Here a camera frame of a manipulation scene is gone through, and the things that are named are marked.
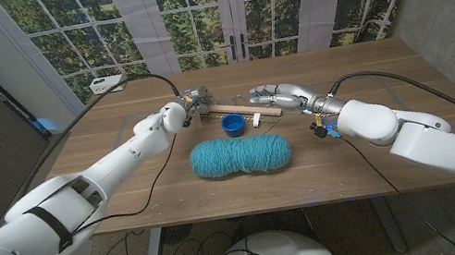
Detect grey table leg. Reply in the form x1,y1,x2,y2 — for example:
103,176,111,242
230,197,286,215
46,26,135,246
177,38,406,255
371,193,408,255

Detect small blue bowl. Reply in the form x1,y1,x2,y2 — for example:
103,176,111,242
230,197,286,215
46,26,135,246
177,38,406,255
219,111,249,140

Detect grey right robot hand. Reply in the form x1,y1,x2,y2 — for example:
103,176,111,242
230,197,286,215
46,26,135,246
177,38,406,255
247,70,350,128

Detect white power strip box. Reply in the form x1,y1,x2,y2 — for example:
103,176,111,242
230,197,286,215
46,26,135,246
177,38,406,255
87,72,129,97

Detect teal yarn skein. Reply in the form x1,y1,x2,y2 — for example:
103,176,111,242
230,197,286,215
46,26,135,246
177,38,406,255
184,109,310,187

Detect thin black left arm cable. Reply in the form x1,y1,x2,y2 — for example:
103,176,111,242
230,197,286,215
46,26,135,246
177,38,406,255
21,131,199,255

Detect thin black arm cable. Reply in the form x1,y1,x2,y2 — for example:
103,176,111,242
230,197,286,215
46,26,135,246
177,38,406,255
340,116,455,255
21,131,199,255

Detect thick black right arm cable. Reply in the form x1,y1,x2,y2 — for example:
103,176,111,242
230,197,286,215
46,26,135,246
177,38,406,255
325,54,455,174

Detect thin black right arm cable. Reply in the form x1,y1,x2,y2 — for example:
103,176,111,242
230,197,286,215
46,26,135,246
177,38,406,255
340,116,455,255

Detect printed window backdrop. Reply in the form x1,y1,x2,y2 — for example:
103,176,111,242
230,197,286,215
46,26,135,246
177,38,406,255
0,0,443,114

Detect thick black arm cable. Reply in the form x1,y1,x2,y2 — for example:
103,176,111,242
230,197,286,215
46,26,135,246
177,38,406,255
21,67,187,156
325,54,455,174

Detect small blue object by wall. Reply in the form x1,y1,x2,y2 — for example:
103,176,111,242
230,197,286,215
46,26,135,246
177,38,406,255
31,114,58,137

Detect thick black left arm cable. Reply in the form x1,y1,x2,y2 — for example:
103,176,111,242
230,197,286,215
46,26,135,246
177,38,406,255
21,67,187,156

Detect wooden strip with metal clips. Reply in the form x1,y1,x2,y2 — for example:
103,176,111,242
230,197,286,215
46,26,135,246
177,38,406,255
204,91,285,136

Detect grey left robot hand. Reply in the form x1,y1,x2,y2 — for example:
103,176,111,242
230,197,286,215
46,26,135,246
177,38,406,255
176,82,220,127

